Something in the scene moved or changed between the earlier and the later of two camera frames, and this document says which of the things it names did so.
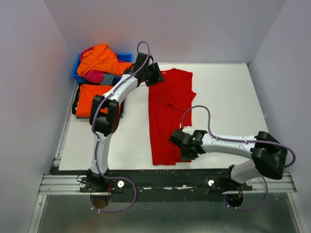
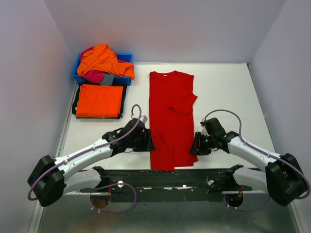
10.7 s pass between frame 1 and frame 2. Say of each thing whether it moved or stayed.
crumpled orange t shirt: stayed
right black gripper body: moved
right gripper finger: moved
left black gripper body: moved
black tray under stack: stayed
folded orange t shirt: stayed
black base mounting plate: stayed
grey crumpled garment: stayed
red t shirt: stayed
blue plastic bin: stayed
